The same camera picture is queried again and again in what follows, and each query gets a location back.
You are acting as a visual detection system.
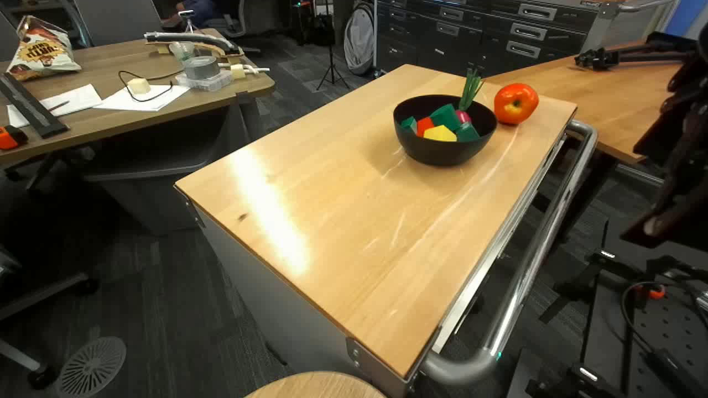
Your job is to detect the red toy radish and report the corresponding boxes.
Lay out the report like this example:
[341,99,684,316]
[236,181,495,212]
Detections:
[455,68,482,125]

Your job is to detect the orange wooden cube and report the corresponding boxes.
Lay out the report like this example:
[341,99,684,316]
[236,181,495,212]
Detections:
[415,116,437,136]

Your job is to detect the black bowl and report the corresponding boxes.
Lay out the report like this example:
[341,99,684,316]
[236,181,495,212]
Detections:
[394,95,495,166]

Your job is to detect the orange toy apple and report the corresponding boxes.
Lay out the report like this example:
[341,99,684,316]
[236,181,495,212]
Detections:
[493,81,539,125]

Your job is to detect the yellow wooden block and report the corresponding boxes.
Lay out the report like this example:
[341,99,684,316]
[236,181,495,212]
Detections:
[422,123,459,141]

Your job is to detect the small green wooden cube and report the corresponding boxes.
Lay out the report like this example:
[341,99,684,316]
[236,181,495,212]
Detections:
[459,123,481,141]

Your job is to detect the round wooden stool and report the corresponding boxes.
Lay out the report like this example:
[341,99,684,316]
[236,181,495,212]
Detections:
[245,372,385,398]

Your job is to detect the black drawer cabinet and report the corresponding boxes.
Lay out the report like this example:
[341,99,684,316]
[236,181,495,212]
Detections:
[376,0,598,75]

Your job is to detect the white paper sheet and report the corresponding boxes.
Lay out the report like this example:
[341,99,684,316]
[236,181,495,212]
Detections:
[99,83,185,112]

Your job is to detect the wooden office desk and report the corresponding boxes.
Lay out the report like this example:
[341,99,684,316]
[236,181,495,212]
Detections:
[0,40,275,167]

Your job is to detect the snack chip bag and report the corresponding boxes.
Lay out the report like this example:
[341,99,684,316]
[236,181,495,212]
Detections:
[6,16,80,80]

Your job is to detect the metal cart handle bar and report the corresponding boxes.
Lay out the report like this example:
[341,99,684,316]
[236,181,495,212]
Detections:
[415,118,598,385]

